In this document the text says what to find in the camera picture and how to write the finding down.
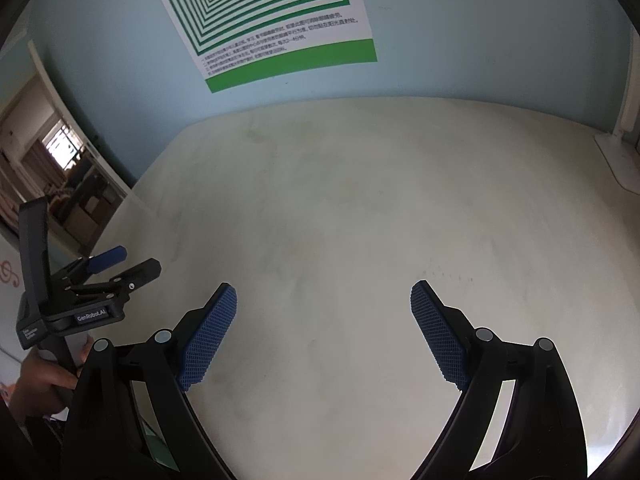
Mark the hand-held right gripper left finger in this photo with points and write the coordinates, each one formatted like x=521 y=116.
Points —
x=210 y=340

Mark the person's left hand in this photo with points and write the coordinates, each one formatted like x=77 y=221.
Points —
x=35 y=390

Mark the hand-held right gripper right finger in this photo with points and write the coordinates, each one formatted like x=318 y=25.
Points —
x=437 y=332

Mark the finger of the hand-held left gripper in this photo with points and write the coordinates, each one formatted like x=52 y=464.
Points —
x=142 y=270
x=107 y=256

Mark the window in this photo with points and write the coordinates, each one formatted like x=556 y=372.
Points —
x=60 y=145

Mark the green striped wall poster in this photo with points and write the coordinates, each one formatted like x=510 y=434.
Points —
x=270 y=10

